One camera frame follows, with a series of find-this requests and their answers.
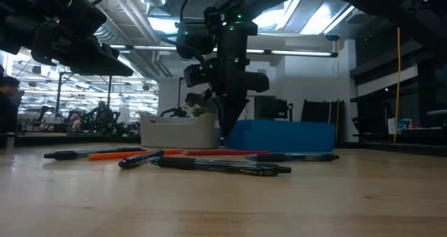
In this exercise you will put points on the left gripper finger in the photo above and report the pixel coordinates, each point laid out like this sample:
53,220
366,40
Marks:
97,64
110,50

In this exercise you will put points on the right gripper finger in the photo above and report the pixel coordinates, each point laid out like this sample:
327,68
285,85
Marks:
230,107

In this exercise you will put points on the red pencil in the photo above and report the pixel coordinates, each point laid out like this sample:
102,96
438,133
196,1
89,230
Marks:
227,152

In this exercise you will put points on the black gel pen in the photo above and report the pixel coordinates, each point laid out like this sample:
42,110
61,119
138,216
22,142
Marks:
276,157
66,155
132,163
178,163

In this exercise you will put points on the orange pencil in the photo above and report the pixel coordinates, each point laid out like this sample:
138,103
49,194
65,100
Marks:
111,156

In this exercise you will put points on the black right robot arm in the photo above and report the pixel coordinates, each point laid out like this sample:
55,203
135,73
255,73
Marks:
384,3

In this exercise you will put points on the small green plant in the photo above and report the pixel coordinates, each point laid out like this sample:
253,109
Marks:
199,112

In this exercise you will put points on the person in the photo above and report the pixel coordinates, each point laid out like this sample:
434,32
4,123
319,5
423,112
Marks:
191,99
8,104
102,107

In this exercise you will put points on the black monitor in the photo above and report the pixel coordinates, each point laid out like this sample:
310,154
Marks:
272,107

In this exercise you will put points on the grey plastic bin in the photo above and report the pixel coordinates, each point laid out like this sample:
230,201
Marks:
178,132

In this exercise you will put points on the blue plastic bin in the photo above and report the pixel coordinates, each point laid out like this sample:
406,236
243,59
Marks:
283,135

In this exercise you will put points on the long ceiling light bar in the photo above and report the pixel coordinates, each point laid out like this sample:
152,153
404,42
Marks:
300,52

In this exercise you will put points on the black panel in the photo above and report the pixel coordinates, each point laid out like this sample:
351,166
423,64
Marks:
316,111

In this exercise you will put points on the white box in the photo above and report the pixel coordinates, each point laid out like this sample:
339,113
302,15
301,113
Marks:
392,126

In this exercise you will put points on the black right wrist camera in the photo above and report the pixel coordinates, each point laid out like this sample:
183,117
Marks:
196,75

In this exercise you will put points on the black gantry frame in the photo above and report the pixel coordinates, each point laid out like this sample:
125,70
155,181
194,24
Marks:
180,93
58,97

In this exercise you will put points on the black table frame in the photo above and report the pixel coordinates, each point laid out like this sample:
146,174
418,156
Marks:
70,140

